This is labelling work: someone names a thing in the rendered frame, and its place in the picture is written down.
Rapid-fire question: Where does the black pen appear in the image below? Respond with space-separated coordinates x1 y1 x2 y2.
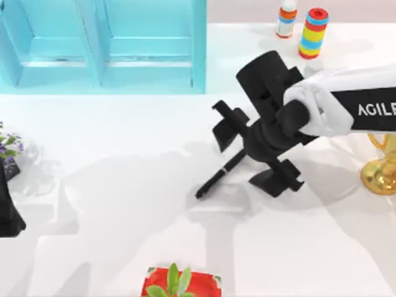
195 152 249 200

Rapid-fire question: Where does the gold trophy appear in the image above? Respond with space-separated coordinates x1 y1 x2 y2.
359 132 396 196

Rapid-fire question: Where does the light blue rack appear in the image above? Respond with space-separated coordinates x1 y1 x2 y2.
0 0 207 95

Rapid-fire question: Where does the stack of coloured rings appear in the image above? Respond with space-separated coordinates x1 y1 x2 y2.
298 7 330 60

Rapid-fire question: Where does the white orange blue bottle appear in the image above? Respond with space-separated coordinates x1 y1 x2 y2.
275 0 298 39

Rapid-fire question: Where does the red plant pot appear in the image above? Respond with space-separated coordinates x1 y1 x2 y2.
141 262 223 297

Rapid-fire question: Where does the purple flower plant pot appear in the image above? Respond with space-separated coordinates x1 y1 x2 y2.
0 121 24 182

